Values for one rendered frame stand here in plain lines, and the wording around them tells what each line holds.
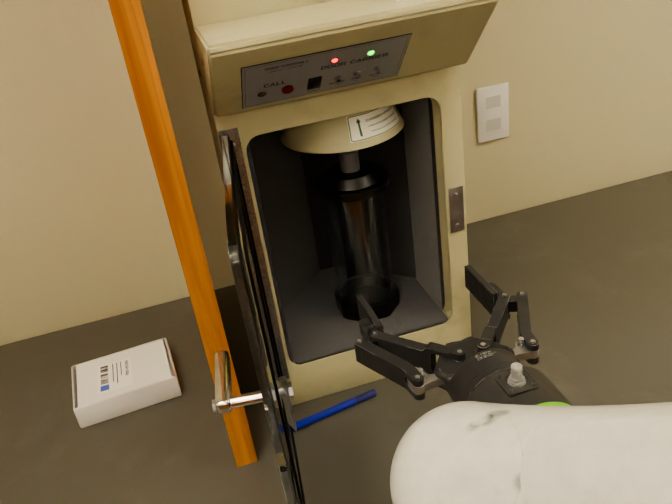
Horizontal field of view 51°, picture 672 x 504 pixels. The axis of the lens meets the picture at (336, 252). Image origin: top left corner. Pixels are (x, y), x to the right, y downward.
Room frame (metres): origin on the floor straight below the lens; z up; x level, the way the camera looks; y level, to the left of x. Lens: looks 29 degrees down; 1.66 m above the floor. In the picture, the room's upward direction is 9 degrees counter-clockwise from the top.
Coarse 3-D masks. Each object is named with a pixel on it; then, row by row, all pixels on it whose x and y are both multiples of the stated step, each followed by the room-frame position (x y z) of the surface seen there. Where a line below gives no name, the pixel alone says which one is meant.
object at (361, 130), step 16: (368, 112) 0.90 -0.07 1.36; (384, 112) 0.91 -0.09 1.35; (288, 128) 0.93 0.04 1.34; (304, 128) 0.90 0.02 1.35; (320, 128) 0.89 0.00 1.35; (336, 128) 0.88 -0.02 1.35; (352, 128) 0.88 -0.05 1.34; (368, 128) 0.89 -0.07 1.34; (384, 128) 0.90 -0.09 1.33; (400, 128) 0.92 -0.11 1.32; (288, 144) 0.92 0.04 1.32; (304, 144) 0.90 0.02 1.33; (320, 144) 0.88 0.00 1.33; (336, 144) 0.88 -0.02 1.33; (352, 144) 0.88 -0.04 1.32; (368, 144) 0.88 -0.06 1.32
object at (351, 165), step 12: (348, 156) 0.94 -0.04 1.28; (336, 168) 0.97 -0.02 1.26; (348, 168) 0.94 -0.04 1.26; (360, 168) 0.95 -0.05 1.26; (372, 168) 0.95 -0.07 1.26; (324, 180) 0.95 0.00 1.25; (336, 180) 0.93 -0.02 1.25; (348, 180) 0.92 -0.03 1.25; (360, 180) 0.92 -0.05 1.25; (372, 180) 0.92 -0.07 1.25
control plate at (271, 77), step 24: (336, 48) 0.76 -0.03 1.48; (360, 48) 0.77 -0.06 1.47; (384, 48) 0.79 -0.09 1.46; (264, 72) 0.76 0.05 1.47; (288, 72) 0.77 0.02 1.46; (312, 72) 0.78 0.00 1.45; (336, 72) 0.80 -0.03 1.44; (384, 72) 0.83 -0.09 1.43; (264, 96) 0.79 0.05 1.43; (288, 96) 0.81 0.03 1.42
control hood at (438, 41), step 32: (352, 0) 0.84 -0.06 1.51; (384, 0) 0.81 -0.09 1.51; (416, 0) 0.78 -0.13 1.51; (448, 0) 0.77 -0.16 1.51; (480, 0) 0.78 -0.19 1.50; (224, 32) 0.77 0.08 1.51; (256, 32) 0.74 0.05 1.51; (288, 32) 0.73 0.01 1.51; (320, 32) 0.74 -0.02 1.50; (352, 32) 0.75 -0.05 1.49; (384, 32) 0.77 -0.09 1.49; (416, 32) 0.78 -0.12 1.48; (448, 32) 0.80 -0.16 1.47; (480, 32) 0.82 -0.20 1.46; (224, 64) 0.73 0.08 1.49; (256, 64) 0.74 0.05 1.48; (416, 64) 0.83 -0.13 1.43; (448, 64) 0.86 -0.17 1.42; (224, 96) 0.77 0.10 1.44
